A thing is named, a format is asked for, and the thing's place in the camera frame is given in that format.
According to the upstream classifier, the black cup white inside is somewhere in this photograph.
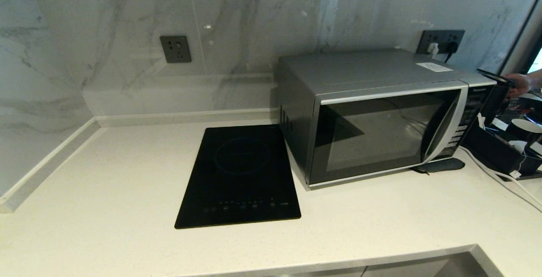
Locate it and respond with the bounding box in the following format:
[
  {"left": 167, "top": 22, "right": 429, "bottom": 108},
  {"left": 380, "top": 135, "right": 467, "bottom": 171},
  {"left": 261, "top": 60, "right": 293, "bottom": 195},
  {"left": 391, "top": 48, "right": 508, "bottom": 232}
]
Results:
[
  {"left": 520, "top": 141, "right": 542, "bottom": 175},
  {"left": 506, "top": 118, "right": 542, "bottom": 143}
]

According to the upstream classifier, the grey cabinet door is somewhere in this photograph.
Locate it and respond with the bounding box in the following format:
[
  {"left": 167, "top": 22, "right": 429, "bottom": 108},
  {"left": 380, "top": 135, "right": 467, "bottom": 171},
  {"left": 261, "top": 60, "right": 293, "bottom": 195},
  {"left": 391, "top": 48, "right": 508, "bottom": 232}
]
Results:
[
  {"left": 363, "top": 252, "right": 481, "bottom": 277},
  {"left": 292, "top": 267, "right": 365, "bottom": 277}
]

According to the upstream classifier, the silver microwave oven body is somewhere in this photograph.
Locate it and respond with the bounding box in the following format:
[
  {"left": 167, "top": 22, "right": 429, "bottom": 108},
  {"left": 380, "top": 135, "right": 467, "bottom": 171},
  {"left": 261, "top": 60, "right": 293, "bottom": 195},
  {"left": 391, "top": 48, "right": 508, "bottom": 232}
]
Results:
[{"left": 277, "top": 50, "right": 497, "bottom": 190}]

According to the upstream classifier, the bare person hand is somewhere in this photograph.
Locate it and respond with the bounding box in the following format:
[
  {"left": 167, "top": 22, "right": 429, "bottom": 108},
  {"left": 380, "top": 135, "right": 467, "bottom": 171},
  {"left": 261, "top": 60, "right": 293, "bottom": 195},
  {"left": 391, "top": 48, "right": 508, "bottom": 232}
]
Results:
[{"left": 502, "top": 73, "right": 532, "bottom": 100}]

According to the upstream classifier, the black induction cooktop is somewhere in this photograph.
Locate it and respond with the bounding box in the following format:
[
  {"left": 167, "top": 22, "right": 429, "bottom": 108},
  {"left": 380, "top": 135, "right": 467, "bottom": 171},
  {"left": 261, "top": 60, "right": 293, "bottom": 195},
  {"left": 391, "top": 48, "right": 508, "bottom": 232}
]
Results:
[{"left": 174, "top": 124, "right": 302, "bottom": 230}]

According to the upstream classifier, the white paper sticker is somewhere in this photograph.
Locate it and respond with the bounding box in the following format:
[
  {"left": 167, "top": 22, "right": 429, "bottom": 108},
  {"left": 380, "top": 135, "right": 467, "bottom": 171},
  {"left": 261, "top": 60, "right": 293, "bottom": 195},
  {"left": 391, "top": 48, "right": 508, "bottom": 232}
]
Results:
[{"left": 415, "top": 62, "right": 454, "bottom": 73}]

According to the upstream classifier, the black power plug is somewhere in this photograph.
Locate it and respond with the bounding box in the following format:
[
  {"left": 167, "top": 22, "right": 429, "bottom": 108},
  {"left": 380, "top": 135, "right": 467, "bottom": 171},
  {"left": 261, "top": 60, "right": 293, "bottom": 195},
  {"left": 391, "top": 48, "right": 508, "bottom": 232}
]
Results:
[{"left": 443, "top": 42, "right": 459, "bottom": 64}]

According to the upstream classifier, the dark window frame post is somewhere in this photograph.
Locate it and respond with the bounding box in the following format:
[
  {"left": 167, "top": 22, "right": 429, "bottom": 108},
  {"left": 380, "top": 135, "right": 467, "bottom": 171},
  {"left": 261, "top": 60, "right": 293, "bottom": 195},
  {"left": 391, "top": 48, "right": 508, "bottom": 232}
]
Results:
[{"left": 500, "top": 0, "right": 542, "bottom": 76}]

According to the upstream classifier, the dark grey felt pad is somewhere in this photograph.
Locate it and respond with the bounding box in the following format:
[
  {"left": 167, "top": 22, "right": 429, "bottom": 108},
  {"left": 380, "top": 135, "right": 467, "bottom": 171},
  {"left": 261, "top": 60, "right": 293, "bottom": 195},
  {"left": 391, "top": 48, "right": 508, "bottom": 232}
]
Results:
[{"left": 412, "top": 158, "right": 466, "bottom": 175}]

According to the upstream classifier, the wire mesh basket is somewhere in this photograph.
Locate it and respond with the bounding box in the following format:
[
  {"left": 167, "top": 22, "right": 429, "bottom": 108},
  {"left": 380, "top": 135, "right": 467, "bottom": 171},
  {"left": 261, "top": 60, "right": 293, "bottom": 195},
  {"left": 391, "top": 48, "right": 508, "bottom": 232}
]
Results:
[{"left": 506, "top": 97, "right": 542, "bottom": 121}]

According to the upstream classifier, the dark grey wall socket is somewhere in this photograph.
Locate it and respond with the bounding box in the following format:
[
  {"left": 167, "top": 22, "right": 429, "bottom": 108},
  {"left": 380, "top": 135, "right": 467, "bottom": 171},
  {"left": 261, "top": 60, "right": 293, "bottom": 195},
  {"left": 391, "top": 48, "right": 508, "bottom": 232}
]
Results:
[
  {"left": 416, "top": 30, "right": 444, "bottom": 55},
  {"left": 160, "top": 36, "right": 192, "bottom": 64},
  {"left": 442, "top": 30, "right": 465, "bottom": 54}
]

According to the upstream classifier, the white power cable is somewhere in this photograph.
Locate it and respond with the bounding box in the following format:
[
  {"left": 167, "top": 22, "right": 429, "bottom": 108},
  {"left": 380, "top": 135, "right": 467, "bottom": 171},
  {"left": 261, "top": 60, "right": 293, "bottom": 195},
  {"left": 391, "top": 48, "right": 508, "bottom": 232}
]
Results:
[{"left": 459, "top": 146, "right": 542, "bottom": 212}]

